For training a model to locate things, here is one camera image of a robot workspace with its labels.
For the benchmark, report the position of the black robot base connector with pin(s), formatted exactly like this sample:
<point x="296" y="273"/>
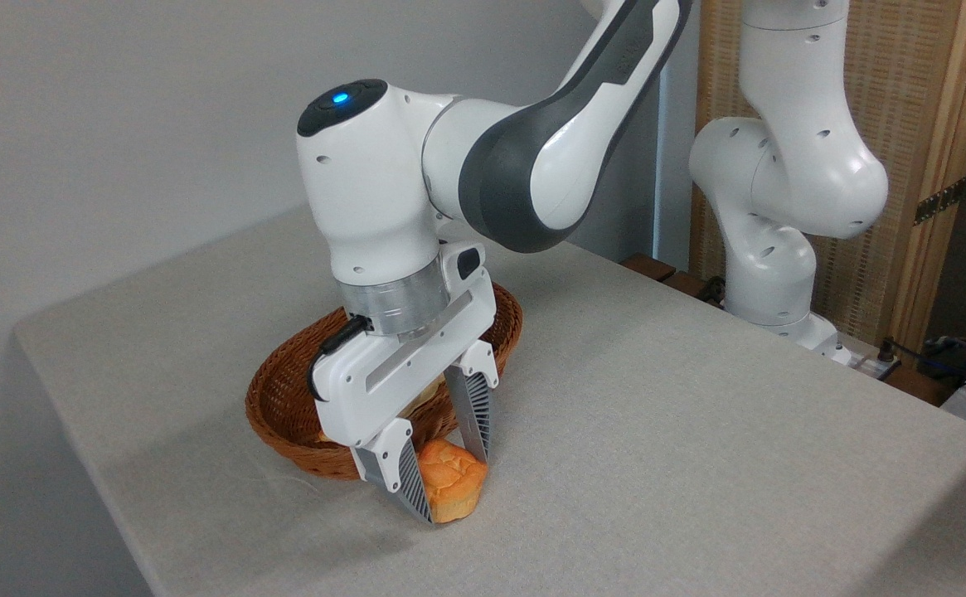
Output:
<point x="713" y="290"/>

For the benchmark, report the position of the wooden folding screen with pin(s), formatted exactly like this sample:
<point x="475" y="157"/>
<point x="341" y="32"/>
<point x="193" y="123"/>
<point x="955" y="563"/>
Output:
<point x="914" y="83"/>

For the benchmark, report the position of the white power strip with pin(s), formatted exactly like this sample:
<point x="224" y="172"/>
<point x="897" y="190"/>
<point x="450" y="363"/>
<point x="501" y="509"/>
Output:
<point x="874" y="365"/>

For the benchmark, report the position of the round orange bread roll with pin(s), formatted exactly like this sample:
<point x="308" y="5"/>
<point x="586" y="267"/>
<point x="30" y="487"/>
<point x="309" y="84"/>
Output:
<point x="452" y="485"/>

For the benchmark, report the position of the pale vertical wall profile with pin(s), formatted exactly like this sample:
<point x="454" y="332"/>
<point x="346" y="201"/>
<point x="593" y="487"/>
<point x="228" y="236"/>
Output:
<point x="663" y="166"/>

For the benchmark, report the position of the brown wicker basket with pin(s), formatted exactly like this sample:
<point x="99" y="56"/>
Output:
<point x="283" y="414"/>

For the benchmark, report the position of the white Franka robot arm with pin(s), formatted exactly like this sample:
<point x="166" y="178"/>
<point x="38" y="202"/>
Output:
<point x="366" y="182"/>

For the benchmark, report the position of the grey tablecloth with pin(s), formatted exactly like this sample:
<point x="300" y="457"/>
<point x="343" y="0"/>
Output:
<point x="657" y="431"/>

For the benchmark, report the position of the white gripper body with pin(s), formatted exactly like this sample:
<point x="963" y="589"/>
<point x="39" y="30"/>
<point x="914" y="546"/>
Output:
<point x="391" y="381"/>

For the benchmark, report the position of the long braided bread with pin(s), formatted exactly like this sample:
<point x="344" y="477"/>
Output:
<point x="426" y="396"/>

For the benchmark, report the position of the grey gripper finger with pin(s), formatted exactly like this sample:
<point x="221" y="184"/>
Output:
<point x="400" y="468"/>
<point x="474" y="398"/>

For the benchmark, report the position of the metal screen hinge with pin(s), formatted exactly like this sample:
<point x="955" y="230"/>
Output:
<point x="939" y="201"/>

